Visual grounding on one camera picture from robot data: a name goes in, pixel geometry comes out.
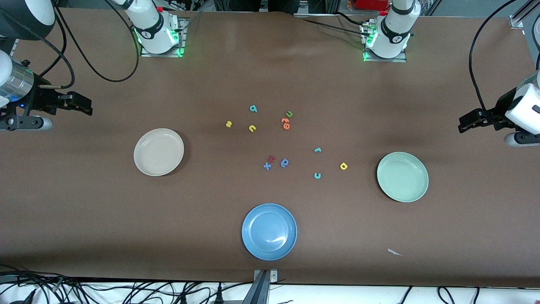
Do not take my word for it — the beige brown plate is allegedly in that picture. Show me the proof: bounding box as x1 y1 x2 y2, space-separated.
133 128 185 176

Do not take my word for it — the pale green plate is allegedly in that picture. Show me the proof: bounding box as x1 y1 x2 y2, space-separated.
376 152 429 203

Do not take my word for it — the brown table cover mat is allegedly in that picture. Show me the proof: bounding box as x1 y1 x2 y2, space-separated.
0 8 540 288

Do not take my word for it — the red box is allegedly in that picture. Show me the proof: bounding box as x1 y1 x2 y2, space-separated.
356 0 391 11

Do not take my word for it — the blue plate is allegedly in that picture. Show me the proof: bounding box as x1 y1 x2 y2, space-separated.
241 203 298 261

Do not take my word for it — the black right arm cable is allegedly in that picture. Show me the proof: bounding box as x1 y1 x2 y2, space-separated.
0 0 140 90

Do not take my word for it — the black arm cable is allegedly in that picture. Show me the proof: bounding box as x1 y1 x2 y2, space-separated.
469 0 520 111
0 0 140 90

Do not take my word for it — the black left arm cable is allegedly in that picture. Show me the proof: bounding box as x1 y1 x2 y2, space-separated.
469 0 520 111

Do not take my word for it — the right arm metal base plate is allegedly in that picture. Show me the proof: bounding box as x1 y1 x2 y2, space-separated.
140 17 188 58

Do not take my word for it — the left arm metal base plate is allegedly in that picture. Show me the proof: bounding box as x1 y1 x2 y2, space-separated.
362 20 408 63

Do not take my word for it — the black base cable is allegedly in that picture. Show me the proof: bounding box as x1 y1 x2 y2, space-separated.
302 19 367 34
335 12 372 26

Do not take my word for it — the black cable tangle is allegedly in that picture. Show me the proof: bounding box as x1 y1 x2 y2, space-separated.
0 264 254 304

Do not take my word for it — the aluminium table edge bracket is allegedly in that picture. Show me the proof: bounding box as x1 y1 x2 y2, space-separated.
253 269 279 304

